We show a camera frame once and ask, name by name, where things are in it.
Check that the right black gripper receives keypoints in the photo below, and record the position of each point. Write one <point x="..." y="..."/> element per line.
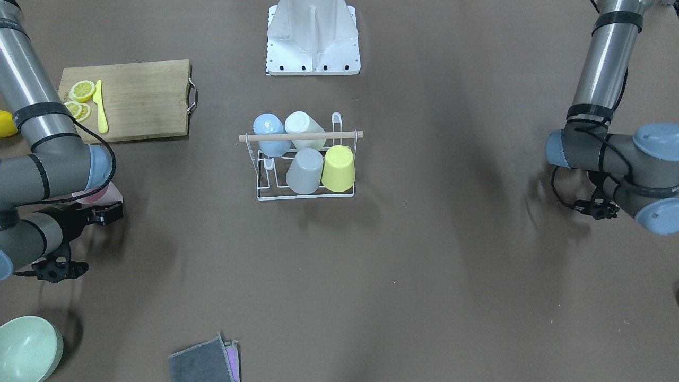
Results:
<point x="75" y="221"/>

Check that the pink plastic cup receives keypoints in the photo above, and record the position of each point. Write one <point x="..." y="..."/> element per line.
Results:
<point x="107" y="196"/>

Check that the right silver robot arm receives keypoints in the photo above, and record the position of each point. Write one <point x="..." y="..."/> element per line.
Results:
<point x="40" y="215"/>

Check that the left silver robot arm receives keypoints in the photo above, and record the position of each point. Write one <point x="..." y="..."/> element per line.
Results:
<point x="636" y="173"/>

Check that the grey plastic cup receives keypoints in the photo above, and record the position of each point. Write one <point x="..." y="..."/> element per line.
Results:
<point x="304" y="174"/>

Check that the white plastic cup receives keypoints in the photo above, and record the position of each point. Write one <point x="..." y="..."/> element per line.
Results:
<point x="300" y="122"/>

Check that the yellow plastic cup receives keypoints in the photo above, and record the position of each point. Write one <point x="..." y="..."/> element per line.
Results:
<point x="339" y="169"/>

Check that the lemon slice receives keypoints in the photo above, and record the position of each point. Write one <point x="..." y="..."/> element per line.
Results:
<point x="81" y="111"/>
<point x="82" y="91"/>

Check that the whole yellow lemon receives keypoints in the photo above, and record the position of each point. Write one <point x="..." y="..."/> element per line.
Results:
<point x="7" y="125"/>

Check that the yellow plastic knife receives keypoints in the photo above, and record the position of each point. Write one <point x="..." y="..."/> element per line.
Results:
<point x="103" y="125"/>

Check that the light green bowl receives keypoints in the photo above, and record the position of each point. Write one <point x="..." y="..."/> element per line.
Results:
<point x="31" y="349"/>

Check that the grey folded cloth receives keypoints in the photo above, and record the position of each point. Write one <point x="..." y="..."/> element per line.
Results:
<point x="214" y="360"/>

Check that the white wire cup rack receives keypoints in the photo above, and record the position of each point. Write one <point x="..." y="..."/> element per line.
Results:
<point x="271" y="152"/>

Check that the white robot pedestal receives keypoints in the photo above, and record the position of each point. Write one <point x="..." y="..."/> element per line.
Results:
<point x="312" y="38"/>

